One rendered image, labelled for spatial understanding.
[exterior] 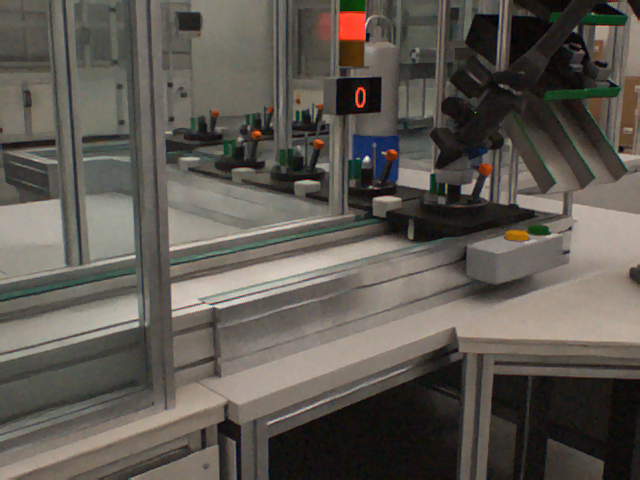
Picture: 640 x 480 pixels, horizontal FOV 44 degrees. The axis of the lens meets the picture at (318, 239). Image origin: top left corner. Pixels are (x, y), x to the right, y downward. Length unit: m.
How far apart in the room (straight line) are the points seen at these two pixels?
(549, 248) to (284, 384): 0.64
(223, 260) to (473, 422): 0.50
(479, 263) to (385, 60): 1.26
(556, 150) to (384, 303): 0.76
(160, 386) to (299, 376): 0.20
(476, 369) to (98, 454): 0.63
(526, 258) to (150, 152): 0.77
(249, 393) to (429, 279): 0.44
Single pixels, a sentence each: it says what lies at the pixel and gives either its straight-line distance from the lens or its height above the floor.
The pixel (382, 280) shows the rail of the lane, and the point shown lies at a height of 0.93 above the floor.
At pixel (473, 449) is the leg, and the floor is 0.65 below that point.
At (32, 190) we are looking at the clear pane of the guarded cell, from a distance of 0.88.
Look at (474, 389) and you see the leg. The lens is 1.33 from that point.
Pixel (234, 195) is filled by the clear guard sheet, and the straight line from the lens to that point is 1.46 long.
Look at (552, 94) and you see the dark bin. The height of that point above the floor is 1.20.
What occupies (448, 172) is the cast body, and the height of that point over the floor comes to 1.05.
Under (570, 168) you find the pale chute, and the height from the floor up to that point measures 1.03.
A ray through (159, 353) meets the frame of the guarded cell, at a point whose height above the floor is 0.94.
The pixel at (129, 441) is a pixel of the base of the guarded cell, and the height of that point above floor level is 0.85.
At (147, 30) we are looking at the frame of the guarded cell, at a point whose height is 1.32.
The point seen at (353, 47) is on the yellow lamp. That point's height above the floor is 1.30.
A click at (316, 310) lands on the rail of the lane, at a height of 0.92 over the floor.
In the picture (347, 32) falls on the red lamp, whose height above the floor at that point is 1.32.
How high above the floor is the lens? 1.31
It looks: 14 degrees down
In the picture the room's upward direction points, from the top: straight up
